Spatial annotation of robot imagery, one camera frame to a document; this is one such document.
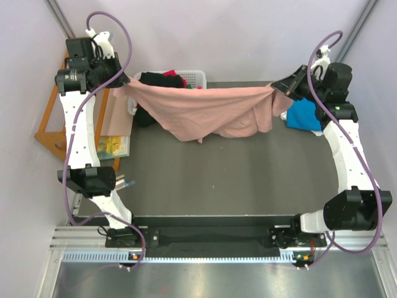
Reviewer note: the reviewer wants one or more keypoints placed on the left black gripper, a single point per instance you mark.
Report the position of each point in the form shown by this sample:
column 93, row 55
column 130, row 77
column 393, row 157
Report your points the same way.
column 115, row 69

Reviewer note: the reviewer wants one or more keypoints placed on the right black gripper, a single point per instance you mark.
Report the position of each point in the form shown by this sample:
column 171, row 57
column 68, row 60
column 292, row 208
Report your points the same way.
column 287, row 85

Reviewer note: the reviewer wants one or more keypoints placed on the pink t shirt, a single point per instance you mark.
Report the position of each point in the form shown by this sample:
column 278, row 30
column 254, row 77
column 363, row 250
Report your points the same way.
column 192, row 114

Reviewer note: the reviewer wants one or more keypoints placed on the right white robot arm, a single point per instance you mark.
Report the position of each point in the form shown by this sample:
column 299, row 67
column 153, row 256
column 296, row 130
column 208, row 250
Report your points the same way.
column 359, row 203

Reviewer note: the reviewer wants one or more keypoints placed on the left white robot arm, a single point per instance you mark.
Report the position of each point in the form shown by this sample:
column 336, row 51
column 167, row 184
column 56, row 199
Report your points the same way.
column 82, row 172

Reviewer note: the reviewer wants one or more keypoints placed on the black t shirt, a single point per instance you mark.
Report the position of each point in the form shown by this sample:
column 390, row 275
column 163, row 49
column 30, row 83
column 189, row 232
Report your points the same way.
column 142, row 118

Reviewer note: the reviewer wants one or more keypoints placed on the white folded t shirt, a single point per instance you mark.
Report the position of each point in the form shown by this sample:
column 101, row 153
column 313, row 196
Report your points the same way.
column 283, row 116

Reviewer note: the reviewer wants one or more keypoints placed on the blue folded t shirt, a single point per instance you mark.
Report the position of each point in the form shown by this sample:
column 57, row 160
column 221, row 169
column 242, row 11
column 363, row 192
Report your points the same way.
column 301, row 115

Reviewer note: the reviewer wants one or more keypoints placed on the magenta t shirt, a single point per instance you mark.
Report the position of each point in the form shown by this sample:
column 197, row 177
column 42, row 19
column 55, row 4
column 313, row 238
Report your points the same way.
column 187, row 79

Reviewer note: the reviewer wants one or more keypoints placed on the white plastic laundry basket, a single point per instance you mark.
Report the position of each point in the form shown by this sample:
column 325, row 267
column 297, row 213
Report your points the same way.
column 132, row 105

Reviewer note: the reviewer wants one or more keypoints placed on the orange wooden rack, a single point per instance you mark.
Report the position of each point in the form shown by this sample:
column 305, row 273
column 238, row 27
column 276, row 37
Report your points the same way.
column 55, row 141

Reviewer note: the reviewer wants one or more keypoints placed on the bundle of marker pens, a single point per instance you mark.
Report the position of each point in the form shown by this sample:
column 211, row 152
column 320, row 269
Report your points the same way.
column 122, row 182

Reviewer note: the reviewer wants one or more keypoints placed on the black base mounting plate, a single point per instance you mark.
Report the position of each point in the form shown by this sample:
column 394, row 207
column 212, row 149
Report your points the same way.
column 204, row 221

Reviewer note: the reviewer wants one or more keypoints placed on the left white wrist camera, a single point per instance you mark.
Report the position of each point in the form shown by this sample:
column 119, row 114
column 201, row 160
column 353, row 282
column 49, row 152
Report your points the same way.
column 103, row 49

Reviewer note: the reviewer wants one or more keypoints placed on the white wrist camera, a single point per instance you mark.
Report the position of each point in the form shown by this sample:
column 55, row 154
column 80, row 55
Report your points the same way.
column 103, row 49
column 321, row 63

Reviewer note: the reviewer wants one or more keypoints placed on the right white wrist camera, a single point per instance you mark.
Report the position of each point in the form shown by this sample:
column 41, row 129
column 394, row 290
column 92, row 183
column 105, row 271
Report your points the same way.
column 321, row 63

